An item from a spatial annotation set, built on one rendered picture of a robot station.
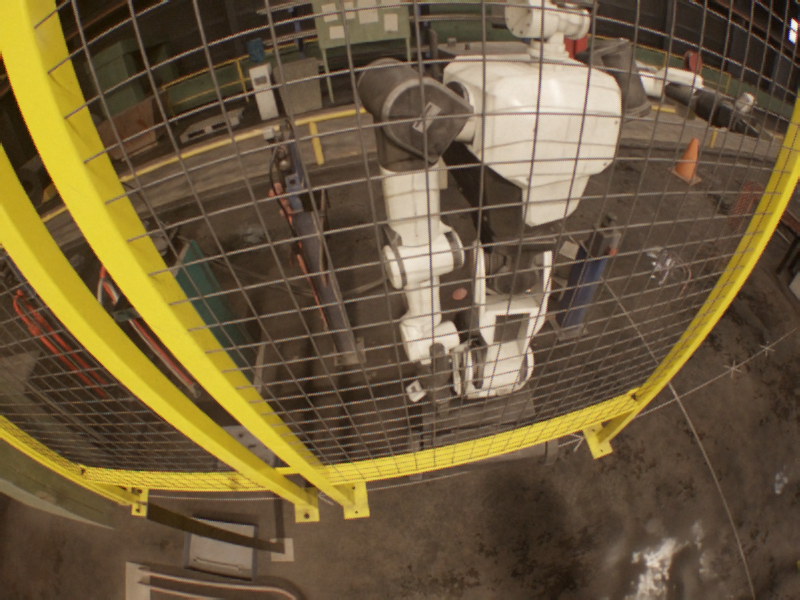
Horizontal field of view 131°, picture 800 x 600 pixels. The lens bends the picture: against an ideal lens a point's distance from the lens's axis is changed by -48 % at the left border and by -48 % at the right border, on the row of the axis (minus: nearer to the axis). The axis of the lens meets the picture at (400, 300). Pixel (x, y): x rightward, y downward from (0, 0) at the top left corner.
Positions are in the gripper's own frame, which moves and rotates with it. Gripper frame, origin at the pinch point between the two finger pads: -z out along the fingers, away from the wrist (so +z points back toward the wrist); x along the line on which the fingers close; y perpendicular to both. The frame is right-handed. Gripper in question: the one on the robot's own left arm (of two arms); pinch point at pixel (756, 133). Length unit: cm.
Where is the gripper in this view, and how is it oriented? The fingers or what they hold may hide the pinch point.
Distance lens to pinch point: 94.4
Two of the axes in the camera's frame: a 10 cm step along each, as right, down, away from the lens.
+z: -1.6, -7.1, 6.8
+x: -9.8, 1.7, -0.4
